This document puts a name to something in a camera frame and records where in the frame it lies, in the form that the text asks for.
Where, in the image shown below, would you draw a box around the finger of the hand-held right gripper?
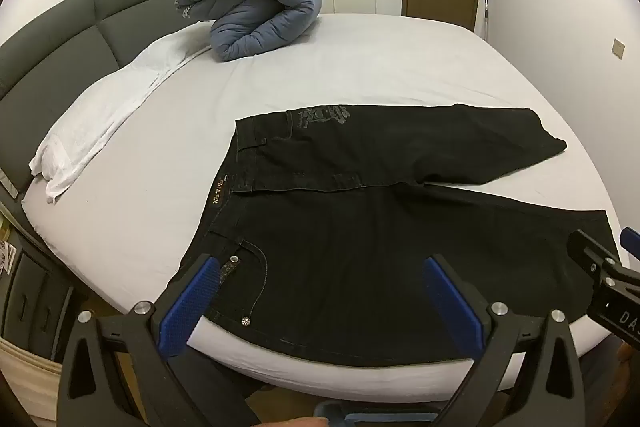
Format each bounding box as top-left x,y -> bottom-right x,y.
620,226 -> 640,260
566,229 -> 622,282

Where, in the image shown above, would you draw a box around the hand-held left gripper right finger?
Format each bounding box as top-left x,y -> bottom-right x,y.
422,254 -> 588,427

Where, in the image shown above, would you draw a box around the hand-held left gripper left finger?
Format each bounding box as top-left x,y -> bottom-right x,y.
57,252 -> 261,427

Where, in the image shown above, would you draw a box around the black denim pants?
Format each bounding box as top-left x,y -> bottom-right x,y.
167,103 -> 623,370

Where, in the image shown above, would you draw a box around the dark bedside cabinet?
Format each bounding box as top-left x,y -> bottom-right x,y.
0,227 -> 76,358

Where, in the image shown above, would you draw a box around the white folded blanket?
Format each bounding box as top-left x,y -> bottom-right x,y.
28,29 -> 213,204

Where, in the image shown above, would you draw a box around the white sheeted bed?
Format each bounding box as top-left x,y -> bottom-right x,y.
22,11 -> 608,404

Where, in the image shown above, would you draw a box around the grey padded headboard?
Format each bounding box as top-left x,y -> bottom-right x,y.
0,0 -> 201,202

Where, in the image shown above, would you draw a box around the blue quilted duvet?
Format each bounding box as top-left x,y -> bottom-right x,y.
174,0 -> 323,62

